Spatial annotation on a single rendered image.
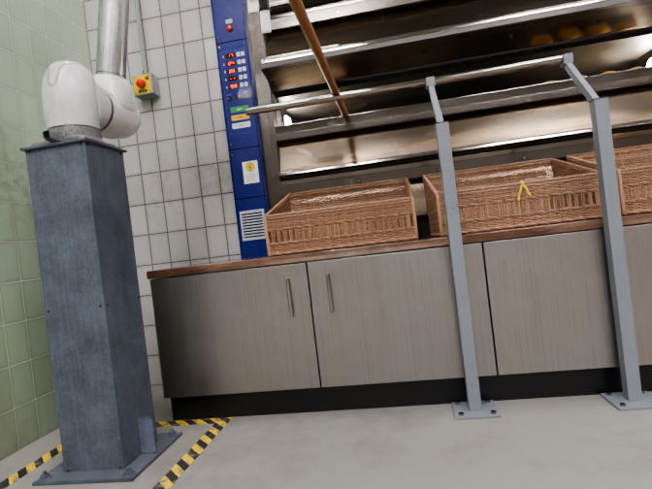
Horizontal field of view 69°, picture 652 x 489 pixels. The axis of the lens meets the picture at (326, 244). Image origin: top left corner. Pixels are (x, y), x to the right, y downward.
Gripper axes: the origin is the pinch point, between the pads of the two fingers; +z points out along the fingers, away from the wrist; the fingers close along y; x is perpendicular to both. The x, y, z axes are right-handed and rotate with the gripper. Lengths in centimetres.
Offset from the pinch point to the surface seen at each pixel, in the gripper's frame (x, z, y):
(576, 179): 96, 55, -28
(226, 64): -37, -18, -76
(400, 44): 44, -11, -63
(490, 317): 65, 99, -25
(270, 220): -10, 59, -29
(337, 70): 15, -8, -74
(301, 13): 16.7, 12.0, 25.2
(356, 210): 22, 58, -28
